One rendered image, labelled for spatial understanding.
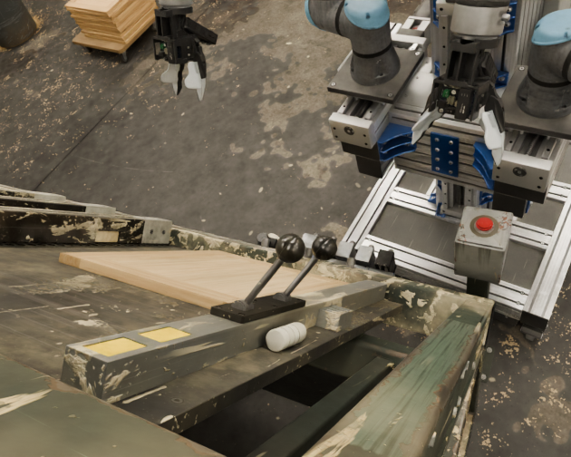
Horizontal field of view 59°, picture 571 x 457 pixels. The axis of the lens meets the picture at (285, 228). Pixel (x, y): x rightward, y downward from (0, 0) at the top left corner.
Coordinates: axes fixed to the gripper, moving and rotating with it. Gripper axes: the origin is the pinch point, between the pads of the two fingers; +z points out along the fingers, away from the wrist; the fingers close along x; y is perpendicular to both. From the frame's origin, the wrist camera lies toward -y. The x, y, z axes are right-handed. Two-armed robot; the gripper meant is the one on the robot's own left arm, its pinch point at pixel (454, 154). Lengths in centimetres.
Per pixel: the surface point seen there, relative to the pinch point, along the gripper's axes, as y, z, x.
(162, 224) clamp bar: -1, 44, -82
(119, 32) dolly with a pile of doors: -164, 38, -310
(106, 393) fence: 69, 0, -5
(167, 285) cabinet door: 39, 20, -32
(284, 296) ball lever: 35.6, 14.1, -10.4
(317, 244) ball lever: 31.4, 5.7, -7.7
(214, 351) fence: 55, 8, -6
